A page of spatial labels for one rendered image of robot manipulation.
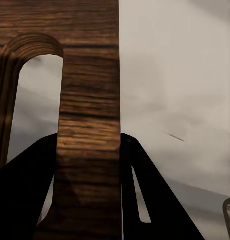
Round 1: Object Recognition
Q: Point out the cutting board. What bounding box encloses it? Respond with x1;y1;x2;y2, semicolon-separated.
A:
0;0;123;240

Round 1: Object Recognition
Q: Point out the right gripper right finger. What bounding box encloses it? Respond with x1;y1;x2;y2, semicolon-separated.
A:
121;133;205;240

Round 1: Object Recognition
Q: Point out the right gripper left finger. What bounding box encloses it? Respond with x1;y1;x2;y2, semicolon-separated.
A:
0;133;58;240

